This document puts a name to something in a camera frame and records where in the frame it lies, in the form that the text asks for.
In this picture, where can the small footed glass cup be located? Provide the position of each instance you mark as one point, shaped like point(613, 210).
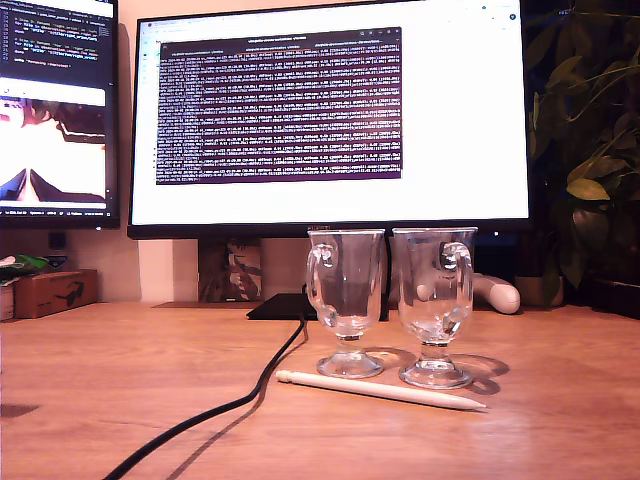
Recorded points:
point(350, 367)
point(435, 372)

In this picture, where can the white pen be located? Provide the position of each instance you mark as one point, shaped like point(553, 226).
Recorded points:
point(375, 389)

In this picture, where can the grey printed picture card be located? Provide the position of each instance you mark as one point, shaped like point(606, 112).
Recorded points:
point(230, 270)

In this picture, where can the black Huawei computer monitor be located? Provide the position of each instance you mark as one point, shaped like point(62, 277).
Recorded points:
point(450, 125)

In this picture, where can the white game controller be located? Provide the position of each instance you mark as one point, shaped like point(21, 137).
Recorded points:
point(500, 295)

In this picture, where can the cream round plant pot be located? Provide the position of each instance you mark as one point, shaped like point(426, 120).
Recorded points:
point(534, 292)

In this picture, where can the small dark leafy plant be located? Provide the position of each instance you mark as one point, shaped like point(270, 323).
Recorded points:
point(570, 260)

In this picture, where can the brown box with sunglasses print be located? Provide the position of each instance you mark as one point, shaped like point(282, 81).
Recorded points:
point(55, 295)

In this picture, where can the large green leafy plant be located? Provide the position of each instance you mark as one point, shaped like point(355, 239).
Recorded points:
point(600, 170)

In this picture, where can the black rectangular plant tray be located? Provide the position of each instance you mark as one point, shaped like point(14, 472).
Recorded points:
point(615, 300)

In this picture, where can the green plastic packet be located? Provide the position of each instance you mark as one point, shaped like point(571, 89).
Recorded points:
point(20, 263)

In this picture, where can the black monitor showing code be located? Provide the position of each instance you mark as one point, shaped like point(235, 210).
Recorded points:
point(60, 60)

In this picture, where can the small white box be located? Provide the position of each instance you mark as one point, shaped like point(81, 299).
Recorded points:
point(6, 302)

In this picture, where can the small dark wall plate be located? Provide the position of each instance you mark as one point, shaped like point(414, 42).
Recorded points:
point(56, 241)

